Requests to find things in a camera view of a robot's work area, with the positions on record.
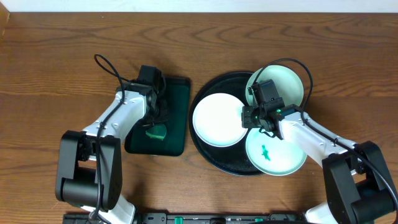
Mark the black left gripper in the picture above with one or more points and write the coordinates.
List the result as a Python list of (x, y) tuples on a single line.
[(160, 115)]

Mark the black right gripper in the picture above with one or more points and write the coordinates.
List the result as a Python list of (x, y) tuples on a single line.
[(247, 122)]

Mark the green wavy sponge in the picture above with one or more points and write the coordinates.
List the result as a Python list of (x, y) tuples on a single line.
[(158, 131)]

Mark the white plate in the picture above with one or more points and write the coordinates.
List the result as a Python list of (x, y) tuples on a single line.
[(217, 120)]

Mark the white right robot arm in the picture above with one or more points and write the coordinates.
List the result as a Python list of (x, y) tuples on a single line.
[(359, 187)]

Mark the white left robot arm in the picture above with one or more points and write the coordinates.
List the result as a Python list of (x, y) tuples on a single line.
[(89, 172)]

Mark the black rectangular tray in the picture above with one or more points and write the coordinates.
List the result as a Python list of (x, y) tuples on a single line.
[(177, 95)]

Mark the black round tray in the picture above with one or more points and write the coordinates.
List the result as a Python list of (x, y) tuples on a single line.
[(232, 159)]

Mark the pale green plate top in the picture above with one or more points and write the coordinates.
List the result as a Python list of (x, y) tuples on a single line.
[(287, 82)]

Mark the pale green plate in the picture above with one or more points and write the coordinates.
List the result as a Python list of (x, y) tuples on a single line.
[(273, 156), (287, 82)]

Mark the pale green plate bottom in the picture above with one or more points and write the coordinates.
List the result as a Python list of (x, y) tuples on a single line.
[(273, 156)]

